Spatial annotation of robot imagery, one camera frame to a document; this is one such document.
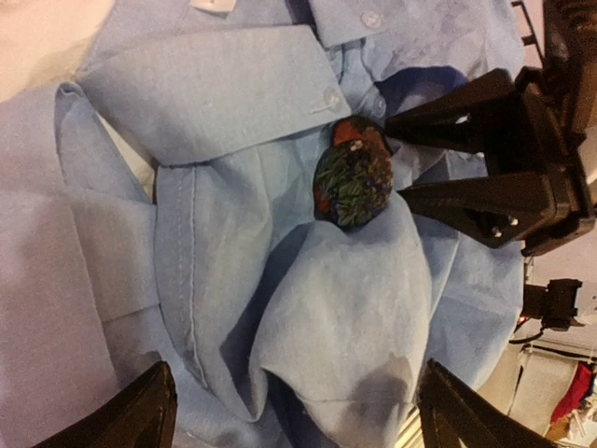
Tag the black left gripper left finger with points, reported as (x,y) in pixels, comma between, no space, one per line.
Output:
(141,415)

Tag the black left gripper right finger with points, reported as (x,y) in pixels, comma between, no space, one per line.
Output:
(454,415)

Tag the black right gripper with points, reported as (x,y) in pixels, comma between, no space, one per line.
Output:
(536,191)

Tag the round brooch dark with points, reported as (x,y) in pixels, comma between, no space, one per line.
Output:
(352,183)

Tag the blue shirt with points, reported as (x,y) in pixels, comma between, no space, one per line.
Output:
(159,207)

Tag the round brooch orange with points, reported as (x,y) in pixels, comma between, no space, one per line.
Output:
(359,128)

